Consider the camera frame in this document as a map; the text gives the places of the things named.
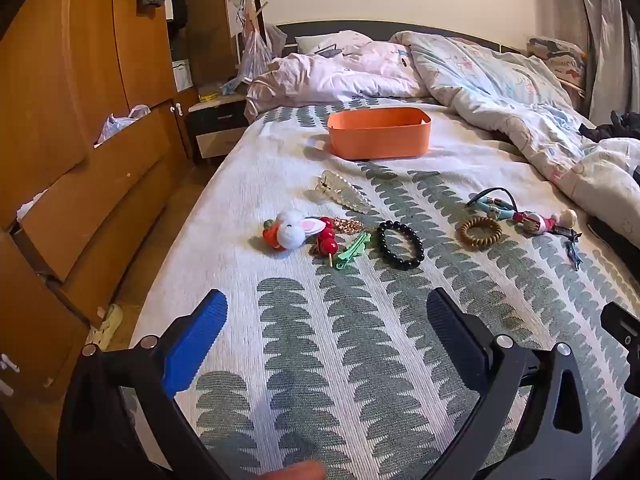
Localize nightstand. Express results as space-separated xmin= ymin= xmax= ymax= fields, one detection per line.
xmin=187 ymin=92 xmax=251 ymax=162

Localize doll keychain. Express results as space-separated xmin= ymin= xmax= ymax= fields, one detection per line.
xmin=513 ymin=208 xmax=579 ymax=237

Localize green hair clip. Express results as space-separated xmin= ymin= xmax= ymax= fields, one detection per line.
xmin=335 ymin=232 xmax=372 ymax=271

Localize black clothes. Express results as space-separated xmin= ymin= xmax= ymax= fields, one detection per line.
xmin=578 ymin=109 xmax=640 ymax=144

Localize orange plastic basket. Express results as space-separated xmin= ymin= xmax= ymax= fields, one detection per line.
xmin=327 ymin=107 xmax=432 ymax=160

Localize hanging clear plastic bag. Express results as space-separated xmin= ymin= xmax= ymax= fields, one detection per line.
xmin=237 ymin=24 xmax=289 ymax=87

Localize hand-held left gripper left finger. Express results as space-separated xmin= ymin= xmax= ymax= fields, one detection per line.
xmin=56 ymin=288 xmax=229 ymax=480

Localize grey curtain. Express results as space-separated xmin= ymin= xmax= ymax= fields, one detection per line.
xmin=569 ymin=0 xmax=640 ymax=126

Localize white bunny plush hair clip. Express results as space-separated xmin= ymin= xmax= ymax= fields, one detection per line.
xmin=261 ymin=210 xmax=326 ymax=252

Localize white power strip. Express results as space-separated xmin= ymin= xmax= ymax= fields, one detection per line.
xmin=84 ymin=303 xmax=125 ymax=347

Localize red bead hairpin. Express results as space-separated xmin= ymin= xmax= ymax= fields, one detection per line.
xmin=312 ymin=216 xmax=340 ymax=267

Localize person's left hand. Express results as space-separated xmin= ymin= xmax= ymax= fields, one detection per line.
xmin=264 ymin=461 xmax=327 ymax=480

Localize dark headboard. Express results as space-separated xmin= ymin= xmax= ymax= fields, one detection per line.
xmin=274 ymin=22 xmax=527 ymax=56

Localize black bead bracelet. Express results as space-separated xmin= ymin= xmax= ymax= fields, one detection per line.
xmin=376 ymin=220 xmax=425 ymax=271

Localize patterned pillow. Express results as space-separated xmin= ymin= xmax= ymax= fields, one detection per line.
xmin=524 ymin=36 xmax=589 ymax=87

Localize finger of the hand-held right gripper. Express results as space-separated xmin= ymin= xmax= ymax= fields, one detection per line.
xmin=599 ymin=302 xmax=640 ymax=397

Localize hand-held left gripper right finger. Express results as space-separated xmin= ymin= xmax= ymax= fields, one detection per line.
xmin=424 ymin=287 xmax=594 ymax=480

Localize crumpled plastic bag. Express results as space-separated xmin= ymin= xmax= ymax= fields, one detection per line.
xmin=94 ymin=104 xmax=151 ymax=146

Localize white printed quilt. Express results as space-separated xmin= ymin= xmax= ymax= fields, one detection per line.
xmin=389 ymin=30 xmax=640 ymax=222

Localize light blue bracelet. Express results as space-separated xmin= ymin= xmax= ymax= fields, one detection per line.
xmin=467 ymin=195 xmax=516 ymax=221

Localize wooden stand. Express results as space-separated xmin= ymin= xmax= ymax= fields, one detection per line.
xmin=234 ymin=0 xmax=269 ymax=46

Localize brown spiral hair tie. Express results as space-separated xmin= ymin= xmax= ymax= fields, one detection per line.
xmin=455 ymin=216 xmax=503 ymax=250

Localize white pillow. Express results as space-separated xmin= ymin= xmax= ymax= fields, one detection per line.
xmin=294 ymin=29 xmax=374 ymax=59

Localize pearl hair claw clip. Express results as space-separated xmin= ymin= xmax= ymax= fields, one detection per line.
xmin=313 ymin=170 xmax=374 ymax=214

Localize pink white quilt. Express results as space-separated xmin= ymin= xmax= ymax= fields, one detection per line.
xmin=244 ymin=40 xmax=431 ymax=117

